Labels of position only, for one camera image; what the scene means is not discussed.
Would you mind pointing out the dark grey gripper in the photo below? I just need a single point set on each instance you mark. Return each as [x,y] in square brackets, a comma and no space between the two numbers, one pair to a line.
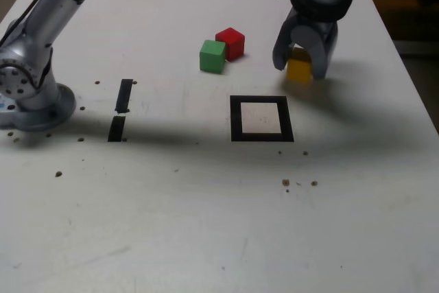
[317,24]

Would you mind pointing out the yellow cube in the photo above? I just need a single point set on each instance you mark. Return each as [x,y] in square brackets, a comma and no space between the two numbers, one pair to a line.
[298,70]

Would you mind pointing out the red cube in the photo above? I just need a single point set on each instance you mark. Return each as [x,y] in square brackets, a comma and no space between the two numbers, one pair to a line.
[233,44]

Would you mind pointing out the green cube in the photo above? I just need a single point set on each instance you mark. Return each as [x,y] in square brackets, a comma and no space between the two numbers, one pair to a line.
[211,59]

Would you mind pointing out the black tape square outline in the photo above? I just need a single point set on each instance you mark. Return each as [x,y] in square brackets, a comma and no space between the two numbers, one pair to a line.
[236,118]

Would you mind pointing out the black tape strip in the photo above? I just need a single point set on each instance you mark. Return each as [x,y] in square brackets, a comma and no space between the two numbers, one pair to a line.
[123,97]

